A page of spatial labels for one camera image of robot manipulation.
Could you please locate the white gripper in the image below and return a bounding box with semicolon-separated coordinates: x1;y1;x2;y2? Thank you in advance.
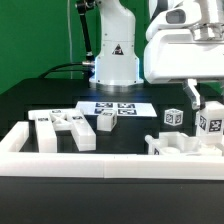
144;0;224;110

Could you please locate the white chair seat block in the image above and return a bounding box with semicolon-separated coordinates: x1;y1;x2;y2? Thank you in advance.
145;132;224;156

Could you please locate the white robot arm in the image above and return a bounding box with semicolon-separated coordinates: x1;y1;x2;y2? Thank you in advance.
90;0;224;110

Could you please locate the white tagged cube near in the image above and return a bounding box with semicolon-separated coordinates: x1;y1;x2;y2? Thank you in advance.
164;108;183;126

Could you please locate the white tag marker sheet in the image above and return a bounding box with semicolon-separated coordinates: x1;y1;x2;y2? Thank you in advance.
76;101;157;117

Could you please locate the black cable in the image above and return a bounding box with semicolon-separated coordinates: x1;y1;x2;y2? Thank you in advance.
38;61;96;80

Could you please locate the white hanging cable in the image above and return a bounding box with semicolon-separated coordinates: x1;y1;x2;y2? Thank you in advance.
66;0;74;80

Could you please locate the white chair back frame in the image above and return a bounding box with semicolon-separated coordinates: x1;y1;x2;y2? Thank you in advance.
28;109;96;153

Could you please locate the white U-shaped fence frame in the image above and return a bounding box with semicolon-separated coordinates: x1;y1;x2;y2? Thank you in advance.
0;121;224;180

